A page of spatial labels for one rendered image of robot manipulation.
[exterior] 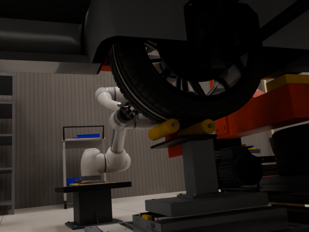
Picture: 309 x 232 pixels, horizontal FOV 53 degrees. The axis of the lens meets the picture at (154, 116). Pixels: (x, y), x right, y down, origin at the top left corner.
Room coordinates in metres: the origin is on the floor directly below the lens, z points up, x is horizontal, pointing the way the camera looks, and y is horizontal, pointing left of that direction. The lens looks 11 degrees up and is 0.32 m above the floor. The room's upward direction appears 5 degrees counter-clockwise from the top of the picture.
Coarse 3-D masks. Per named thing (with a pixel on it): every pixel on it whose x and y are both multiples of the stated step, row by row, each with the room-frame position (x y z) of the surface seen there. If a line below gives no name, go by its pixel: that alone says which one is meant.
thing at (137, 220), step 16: (256, 208) 1.25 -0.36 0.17; (272, 208) 1.25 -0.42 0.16; (144, 224) 1.21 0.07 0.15; (160, 224) 1.04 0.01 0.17; (176, 224) 1.06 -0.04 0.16; (192, 224) 1.08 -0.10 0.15; (208, 224) 1.10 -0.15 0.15; (224, 224) 1.12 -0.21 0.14; (240, 224) 1.14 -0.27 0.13; (256, 224) 1.16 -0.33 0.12; (272, 224) 1.19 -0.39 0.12; (288, 224) 1.21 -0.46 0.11
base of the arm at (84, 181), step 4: (84, 176) 2.47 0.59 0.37; (88, 176) 2.45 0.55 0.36; (92, 176) 2.45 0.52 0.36; (96, 176) 2.47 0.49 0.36; (100, 176) 2.52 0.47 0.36; (76, 180) 2.47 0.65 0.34; (80, 180) 2.48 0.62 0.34; (84, 180) 2.46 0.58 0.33; (88, 180) 2.45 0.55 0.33; (92, 180) 2.45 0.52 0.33; (96, 180) 2.46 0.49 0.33; (100, 180) 2.48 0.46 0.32
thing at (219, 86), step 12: (240, 24) 1.27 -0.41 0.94; (240, 36) 1.30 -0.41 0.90; (144, 48) 1.11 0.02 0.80; (156, 48) 1.33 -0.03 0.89; (156, 60) 1.33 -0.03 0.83; (240, 60) 1.32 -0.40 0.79; (156, 72) 1.12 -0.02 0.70; (168, 72) 1.35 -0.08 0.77; (228, 72) 1.41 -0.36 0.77; (240, 72) 1.28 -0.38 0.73; (168, 84) 1.14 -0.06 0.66; (180, 84) 1.36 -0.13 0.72; (192, 84) 1.38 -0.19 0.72; (228, 84) 1.34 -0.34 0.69; (192, 96) 1.17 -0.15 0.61; (204, 96) 1.19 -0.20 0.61; (216, 96) 1.20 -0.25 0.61
